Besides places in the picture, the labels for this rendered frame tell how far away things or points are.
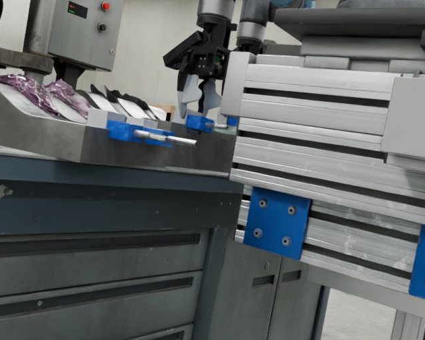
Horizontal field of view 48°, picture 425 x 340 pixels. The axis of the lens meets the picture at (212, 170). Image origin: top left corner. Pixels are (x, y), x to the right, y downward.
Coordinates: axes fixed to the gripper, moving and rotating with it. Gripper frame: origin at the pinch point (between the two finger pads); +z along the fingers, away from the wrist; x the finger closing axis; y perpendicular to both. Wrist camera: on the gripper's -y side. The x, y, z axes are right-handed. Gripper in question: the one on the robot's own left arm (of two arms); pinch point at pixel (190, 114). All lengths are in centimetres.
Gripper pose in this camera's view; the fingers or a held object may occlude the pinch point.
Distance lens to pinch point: 104.0
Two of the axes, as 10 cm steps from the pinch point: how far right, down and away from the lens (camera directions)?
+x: 6.4, 0.7, 7.7
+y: 7.5, 1.7, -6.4
